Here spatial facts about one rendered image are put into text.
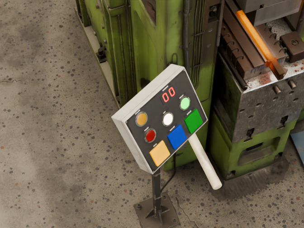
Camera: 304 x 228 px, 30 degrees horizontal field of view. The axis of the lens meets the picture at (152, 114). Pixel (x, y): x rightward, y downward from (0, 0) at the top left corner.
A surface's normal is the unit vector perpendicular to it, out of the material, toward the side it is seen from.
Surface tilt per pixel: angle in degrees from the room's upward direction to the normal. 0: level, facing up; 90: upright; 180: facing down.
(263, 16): 90
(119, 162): 0
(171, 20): 90
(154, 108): 60
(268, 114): 90
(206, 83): 90
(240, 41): 0
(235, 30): 0
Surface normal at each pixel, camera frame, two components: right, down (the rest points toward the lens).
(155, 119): 0.62, 0.22
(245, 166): 0.37, 0.77
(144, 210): -0.02, -0.54
